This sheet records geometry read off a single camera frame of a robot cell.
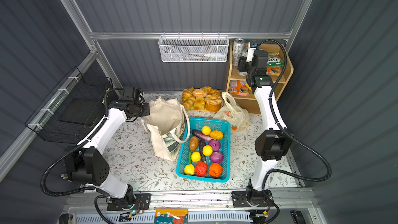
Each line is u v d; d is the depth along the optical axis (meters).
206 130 0.92
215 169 0.77
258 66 0.60
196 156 0.84
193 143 0.87
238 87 0.97
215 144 0.86
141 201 0.73
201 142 0.89
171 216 0.70
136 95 0.69
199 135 0.94
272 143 0.49
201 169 0.77
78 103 0.79
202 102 1.08
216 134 0.91
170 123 1.01
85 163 0.43
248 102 0.92
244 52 0.75
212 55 0.91
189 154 0.87
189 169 0.79
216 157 0.81
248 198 0.67
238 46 0.81
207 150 0.84
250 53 0.69
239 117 0.84
